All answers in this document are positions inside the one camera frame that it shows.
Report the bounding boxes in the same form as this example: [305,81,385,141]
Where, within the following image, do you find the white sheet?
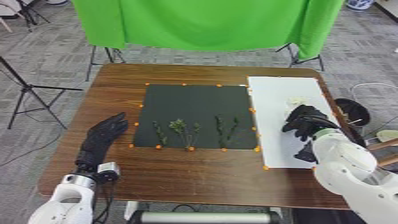
[246,75,346,170]

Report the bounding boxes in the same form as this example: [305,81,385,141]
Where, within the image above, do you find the black tripod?
[0,55,86,131]

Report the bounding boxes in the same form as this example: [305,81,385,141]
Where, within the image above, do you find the white cable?
[349,81,398,102]

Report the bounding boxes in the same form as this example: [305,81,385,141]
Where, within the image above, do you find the dark mat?
[132,83,262,150]

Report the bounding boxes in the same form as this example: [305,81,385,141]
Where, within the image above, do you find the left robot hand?
[74,111,132,175]

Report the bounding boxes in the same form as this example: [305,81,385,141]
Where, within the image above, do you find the green sprig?
[152,120,171,146]
[168,118,205,150]
[226,116,242,141]
[214,114,232,148]

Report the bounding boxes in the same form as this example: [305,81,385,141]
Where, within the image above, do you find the black cloth stand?
[274,42,328,73]
[84,44,129,83]

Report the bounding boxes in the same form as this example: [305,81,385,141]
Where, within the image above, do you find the white flower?
[287,96,314,107]

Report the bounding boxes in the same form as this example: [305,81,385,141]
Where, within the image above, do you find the pale grey bar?
[138,211,276,224]

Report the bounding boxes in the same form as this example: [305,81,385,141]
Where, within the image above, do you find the black round container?
[333,97,374,128]

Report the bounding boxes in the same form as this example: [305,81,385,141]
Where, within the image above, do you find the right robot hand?
[282,104,344,141]

